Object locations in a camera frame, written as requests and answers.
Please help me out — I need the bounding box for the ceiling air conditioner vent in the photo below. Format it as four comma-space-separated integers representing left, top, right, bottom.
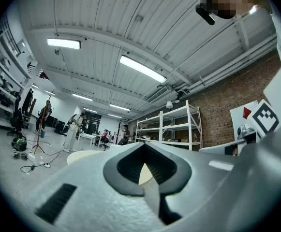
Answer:
147, 86, 170, 104

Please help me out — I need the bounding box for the white board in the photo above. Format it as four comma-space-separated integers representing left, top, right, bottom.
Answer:
229, 100, 260, 142

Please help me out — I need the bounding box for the white table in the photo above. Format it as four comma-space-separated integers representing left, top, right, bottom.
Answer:
76, 132, 98, 152

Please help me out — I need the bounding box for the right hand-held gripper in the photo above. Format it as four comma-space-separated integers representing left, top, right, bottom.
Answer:
199, 99, 281, 157

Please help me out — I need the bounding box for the green vacuum cleaner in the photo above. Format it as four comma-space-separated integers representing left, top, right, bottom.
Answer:
11, 135, 28, 152

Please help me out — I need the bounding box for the black floor cable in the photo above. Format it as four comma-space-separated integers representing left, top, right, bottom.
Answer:
20, 148, 64, 174

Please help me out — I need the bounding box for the ceiling strip light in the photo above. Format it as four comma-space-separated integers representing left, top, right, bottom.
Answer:
119, 55, 168, 84
72, 93, 93, 102
46, 38, 82, 50
109, 103, 131, 112

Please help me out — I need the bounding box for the white metal shelf rack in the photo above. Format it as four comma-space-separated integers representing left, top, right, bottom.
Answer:
135, 100, 203, 152

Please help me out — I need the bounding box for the wooden tripod stand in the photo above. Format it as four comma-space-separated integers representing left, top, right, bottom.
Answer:
32, 90, 55, 155

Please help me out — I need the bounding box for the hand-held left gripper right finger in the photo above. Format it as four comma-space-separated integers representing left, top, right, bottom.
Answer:
144, 127, 281, 232

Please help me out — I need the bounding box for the black coat stand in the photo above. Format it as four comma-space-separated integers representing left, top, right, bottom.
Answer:
116, 118, 125, 145

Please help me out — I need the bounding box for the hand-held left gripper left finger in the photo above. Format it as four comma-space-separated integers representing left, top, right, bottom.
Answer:
16, 141, 165, 232

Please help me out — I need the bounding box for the white wall shelving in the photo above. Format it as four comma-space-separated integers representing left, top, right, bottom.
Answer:
0, 27, 32, 128

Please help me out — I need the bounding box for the black equipment case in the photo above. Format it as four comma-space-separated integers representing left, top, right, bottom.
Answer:
54, 120, 66, 134

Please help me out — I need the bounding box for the black head camera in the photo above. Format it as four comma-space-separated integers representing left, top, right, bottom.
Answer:
195, 3, 216, 26

